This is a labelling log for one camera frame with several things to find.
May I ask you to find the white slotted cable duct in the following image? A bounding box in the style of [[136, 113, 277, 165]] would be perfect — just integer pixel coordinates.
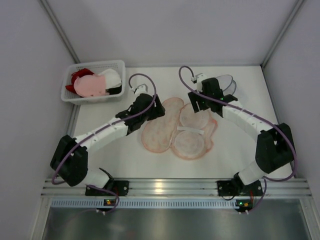
[[50, 198, 239, 209]]

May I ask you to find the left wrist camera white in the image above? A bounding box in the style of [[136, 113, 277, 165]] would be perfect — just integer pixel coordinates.
[[130, 83, 148, 96]]

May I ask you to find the pink bra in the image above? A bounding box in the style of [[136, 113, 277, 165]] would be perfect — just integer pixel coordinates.
[[73, 75, 106, 98]]

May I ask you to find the aluminium mounting rail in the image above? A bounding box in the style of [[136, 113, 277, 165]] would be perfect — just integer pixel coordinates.
[[40, 178, 312, 199]]

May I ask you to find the pink floral mesh laundry bag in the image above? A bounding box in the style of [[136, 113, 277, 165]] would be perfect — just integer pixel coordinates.
[[141, 97, 218, 160]]

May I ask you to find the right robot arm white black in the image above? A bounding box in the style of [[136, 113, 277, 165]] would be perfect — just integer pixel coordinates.
[[188, 76, 295, 191]]

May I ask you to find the white bra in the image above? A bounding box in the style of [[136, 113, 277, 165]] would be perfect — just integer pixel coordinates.
[[98, 68, 122, 90]]

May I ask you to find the white blue-rimmed mesh laundry bag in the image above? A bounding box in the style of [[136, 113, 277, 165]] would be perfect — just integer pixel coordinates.
[[216, 74, 237, 95]]

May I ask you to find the black garment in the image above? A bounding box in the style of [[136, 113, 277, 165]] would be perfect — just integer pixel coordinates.
[[105, 85, 122, 96]]

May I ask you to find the red garment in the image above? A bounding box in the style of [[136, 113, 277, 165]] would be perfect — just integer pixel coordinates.
[[65, 68, 95, 94]]

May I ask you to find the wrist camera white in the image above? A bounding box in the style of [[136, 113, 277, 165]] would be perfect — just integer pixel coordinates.
[[130, 83, 148, 96], [191, 73, 208, 85]]

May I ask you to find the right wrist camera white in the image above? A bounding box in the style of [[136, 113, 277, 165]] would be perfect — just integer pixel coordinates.
[[191, 73, 208, 85]]

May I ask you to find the white plastic basket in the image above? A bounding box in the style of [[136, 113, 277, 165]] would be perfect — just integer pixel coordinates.
[[60, 60, 126, 105]]

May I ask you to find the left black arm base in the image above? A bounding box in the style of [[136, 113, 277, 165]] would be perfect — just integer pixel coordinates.
[[85, 179, 130, 197]]

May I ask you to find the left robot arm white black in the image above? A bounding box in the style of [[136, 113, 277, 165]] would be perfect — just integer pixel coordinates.
[[50, 93, 165, 189]]

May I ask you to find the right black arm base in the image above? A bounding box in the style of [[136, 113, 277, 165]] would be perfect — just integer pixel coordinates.
[[216, 178, 263, 197]]

